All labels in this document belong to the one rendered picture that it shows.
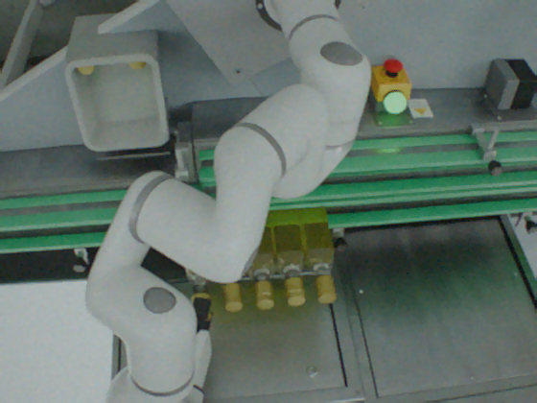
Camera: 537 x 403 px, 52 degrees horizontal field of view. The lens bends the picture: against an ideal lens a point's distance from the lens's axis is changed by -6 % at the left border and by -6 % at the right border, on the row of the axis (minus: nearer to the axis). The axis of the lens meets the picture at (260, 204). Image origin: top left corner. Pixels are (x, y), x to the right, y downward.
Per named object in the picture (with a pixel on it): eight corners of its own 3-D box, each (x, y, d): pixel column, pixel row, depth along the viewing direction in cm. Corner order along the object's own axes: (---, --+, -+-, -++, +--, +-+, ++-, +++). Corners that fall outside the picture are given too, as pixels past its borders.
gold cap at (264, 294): (253, 291, 110) (255, 310, 107) (253, 280, 107) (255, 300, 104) (271, 289, 110) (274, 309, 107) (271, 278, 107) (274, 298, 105)
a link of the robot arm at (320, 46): (355, 11, 84) (386, 71, 73) (338, 81, 94) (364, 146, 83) (291, 8, 82) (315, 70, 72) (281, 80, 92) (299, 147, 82)
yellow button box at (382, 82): (366, 90, 123) (374, 112, 118) (370, 61, 117) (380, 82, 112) (397, 88, 123) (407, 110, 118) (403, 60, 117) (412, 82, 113)
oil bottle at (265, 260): (239, 201, 126) (246, 283, 112) (238, 183, 122) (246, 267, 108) (265, 200, 127) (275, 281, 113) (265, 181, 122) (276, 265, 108)
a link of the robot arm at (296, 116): (294, 145, 64) (277, 237, 76) (385, 59, 78) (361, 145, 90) (225, 109, 67) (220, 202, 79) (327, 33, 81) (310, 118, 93)
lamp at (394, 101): (381, 106, 117) (385, 116, 115) (385, 89, 114) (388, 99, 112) (402, 106, 117) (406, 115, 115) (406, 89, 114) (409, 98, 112)
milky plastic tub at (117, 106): (91, 125, 122) (86, 153, 116) (68, 37, 105) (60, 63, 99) (171, 118, 123) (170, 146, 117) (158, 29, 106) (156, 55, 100)
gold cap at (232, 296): (222, 293, 109) (223, 313, 107) (221, 282, 107) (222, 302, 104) (241, 291, 110) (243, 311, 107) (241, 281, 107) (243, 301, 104)
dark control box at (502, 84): (482, 86, 124) (497, 110, 119) (492, 58, 118) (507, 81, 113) (515, 85, 125) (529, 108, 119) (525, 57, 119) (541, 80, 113)
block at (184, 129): (178, 154, 123) (178, 178, 118) (174, 121, 116) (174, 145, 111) (195, 154, 123) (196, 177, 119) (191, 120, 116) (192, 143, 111)
